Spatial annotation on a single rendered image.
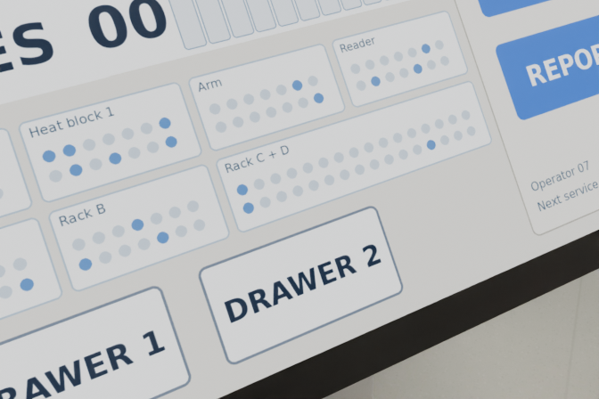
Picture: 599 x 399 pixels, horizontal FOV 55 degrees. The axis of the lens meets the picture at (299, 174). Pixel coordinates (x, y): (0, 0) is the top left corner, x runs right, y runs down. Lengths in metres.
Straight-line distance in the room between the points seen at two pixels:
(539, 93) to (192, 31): 0.19
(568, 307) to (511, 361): 0.24
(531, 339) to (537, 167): 1.24
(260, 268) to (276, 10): 0.13
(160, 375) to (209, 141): 0.11
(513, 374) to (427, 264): 1.20
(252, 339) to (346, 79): 0.13
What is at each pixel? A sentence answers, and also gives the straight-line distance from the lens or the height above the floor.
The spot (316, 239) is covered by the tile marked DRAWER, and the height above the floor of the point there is 1.02.
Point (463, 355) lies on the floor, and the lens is 1.50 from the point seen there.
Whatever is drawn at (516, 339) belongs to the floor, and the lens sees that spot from 1.55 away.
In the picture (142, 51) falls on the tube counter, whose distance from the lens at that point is 0.28.
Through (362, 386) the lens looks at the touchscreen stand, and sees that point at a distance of 0.54.
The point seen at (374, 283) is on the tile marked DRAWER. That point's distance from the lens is 0.29.
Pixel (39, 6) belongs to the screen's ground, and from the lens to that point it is 0.28.
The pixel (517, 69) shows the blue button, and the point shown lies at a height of 1.05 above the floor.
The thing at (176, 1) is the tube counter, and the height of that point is 1.11.
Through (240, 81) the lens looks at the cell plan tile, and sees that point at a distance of 0.28.
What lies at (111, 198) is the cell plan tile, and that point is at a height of 1.05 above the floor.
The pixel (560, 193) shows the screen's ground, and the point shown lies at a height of 1.00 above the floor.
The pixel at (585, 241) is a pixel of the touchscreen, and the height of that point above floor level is 0.98.
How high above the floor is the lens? 1.21
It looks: 38 degrees down
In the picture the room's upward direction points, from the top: 5 degrees counter-clockwise
